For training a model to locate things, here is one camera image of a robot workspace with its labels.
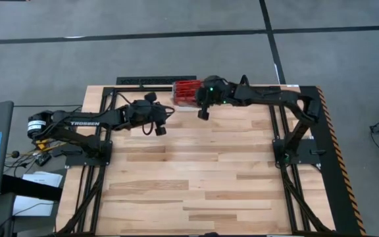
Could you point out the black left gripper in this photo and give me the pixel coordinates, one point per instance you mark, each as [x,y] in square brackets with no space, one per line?
[143,112]

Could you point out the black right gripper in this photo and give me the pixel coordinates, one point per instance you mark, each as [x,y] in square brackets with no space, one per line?
[216,93]

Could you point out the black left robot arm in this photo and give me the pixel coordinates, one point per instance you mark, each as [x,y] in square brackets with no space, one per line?
[110,118]

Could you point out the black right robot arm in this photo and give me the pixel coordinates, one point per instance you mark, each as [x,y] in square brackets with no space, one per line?
[275,97]

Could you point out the white plastic basket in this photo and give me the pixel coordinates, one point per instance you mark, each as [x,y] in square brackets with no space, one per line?
[186,107]

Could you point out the black perforated bar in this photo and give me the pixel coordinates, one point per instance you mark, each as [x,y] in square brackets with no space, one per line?
[156,80]

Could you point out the small white label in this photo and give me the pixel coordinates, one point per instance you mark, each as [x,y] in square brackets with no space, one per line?
[292,86]

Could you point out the small black device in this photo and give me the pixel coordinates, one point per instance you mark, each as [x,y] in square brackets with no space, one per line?
[43,159]

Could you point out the white paper sheet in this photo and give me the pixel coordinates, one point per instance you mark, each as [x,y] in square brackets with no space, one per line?
[41,179]
[31,205]

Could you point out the black panel with hazard stripes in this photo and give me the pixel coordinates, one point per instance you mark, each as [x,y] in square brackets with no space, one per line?
[327,197]

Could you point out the black round knob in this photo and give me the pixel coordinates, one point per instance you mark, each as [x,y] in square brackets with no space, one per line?
[15,154]

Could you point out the black aluminium table frame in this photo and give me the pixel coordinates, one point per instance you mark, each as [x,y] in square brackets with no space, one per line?
[143,89]

